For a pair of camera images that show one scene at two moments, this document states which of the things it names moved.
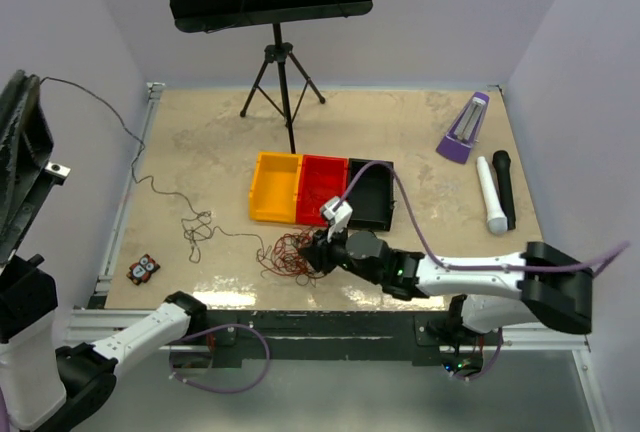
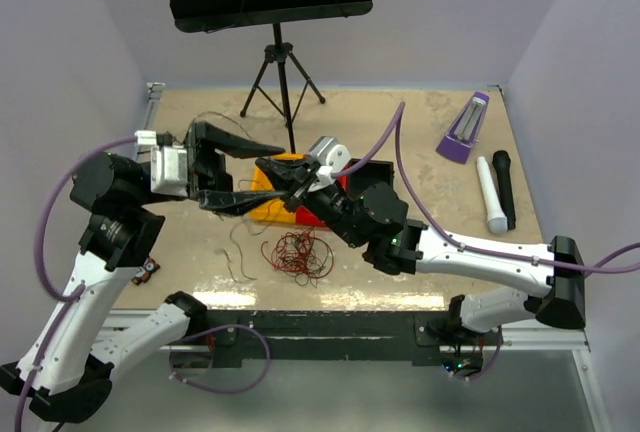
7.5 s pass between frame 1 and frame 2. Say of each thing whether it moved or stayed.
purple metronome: stayed
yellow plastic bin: stayed
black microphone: stayed
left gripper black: moved
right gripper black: moved
